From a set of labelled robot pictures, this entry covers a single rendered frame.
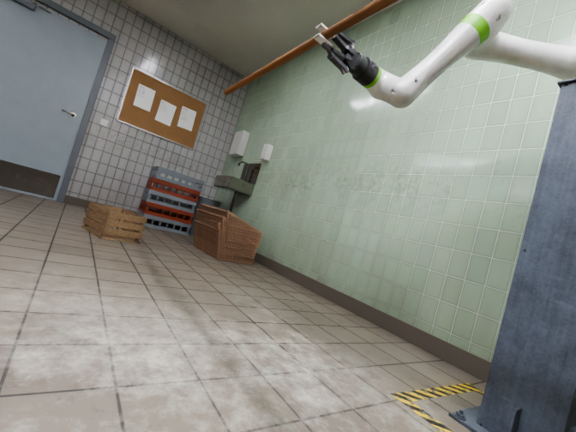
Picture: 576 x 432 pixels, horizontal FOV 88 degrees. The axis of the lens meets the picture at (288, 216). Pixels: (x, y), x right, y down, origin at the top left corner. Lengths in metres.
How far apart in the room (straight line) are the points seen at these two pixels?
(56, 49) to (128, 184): 1.67
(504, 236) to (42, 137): 4.48
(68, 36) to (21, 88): 0.79
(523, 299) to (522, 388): 0.27
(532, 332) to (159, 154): 4.31
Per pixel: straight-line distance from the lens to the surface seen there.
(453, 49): 1.38
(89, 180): 4.52
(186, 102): 4.79
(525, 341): 1.25
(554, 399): 1.25
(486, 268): 1.90
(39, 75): 4.61
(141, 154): 4.57
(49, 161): 4.50
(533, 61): 1.66
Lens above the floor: 0.45
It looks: 2 degrees up
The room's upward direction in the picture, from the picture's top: 16 degrees clockwise
